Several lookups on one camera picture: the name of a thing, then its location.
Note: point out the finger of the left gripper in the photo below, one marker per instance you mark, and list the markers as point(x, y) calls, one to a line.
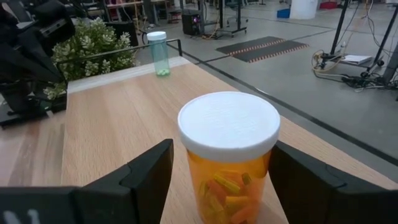
point(25, 62)

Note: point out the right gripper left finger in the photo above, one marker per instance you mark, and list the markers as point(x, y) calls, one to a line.
point(140, 186)

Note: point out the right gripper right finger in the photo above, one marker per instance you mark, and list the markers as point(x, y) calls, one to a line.
point(311, 199)

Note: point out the large orange medicine bottle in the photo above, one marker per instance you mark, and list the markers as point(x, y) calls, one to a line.
point(228, 124)

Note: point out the green medicine bottle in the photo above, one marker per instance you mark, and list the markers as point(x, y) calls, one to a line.
point(159, 56)

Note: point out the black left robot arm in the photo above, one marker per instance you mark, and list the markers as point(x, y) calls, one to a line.
point(18, 99)

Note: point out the green plant in black pot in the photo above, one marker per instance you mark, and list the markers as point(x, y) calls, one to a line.
point(93, 53)

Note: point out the background shelving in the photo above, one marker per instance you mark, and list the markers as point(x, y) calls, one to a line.
point(124, 9)

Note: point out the black computer tower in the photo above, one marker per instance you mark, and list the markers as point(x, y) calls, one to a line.
point(190, 25)

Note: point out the white notebook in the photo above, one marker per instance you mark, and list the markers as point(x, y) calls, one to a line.
point(356, 59)

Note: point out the black mat, orange striped edge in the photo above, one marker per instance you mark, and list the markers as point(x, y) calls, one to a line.
point(245, 43)
point(270, 51)

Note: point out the black stand pole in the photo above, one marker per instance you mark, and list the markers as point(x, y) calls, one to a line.
point(339, 28)
point(385, 34)

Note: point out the black rolling stand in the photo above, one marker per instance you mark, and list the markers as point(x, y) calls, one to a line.
point(238, 15)

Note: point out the blue bin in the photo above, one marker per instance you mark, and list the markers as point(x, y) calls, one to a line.
point(283, 13)

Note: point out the white round pillar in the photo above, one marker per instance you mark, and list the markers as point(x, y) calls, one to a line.
point(304, 9)

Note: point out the red box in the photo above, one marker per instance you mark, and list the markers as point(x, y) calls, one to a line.
point(328, 5)

